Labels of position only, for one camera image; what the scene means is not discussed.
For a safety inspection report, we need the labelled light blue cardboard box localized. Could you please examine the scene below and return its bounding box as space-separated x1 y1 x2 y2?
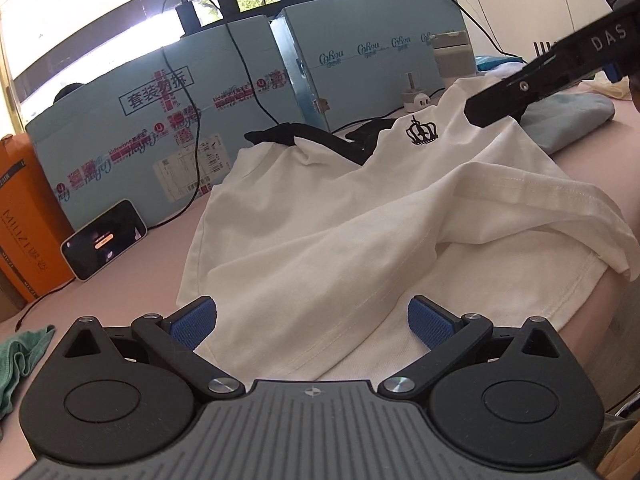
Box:
25 15 306 231

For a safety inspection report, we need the black cable with plug end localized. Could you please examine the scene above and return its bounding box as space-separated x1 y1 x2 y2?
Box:
17 280 76 329

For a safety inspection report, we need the white plug adapter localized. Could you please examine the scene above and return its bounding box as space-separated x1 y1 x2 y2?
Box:
402 72 432 114

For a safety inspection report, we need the white tumbler grey sleeve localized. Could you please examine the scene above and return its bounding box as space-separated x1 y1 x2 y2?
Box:
432 30 476 91

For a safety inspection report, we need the white smartphone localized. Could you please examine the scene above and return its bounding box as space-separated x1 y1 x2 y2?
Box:
60 199 149 281

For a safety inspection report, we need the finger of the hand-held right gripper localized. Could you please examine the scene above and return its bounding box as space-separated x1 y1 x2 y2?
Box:
464 40 591 129

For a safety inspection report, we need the thin black cable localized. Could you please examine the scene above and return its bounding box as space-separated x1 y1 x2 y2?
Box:
425 0 522 57

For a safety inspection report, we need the green t-shirt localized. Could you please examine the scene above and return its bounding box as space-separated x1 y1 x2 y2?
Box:
0 325 56 421

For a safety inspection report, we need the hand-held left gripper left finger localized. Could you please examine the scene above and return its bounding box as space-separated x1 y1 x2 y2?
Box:
62 296 246 404

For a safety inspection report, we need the plain light blue cardboard box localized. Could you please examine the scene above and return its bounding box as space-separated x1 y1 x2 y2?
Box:
270 0 474 134

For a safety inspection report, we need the white soft package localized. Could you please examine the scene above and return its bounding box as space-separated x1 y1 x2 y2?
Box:
475 55 526 74

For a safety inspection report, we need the white polo shirt black collar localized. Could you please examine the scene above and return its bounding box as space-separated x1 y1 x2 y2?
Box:
177 77 639 384

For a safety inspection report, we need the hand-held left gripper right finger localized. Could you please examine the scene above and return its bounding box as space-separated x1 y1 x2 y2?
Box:
378 296 561 404

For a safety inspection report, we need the orange cardboard box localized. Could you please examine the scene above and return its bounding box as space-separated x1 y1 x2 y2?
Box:
0 134 76 304

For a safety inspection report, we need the cream cloth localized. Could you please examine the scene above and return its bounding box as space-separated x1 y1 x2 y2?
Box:
592 80 629 99

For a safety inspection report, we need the blue sweater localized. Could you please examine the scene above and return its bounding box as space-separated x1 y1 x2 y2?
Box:
520 92 616 154

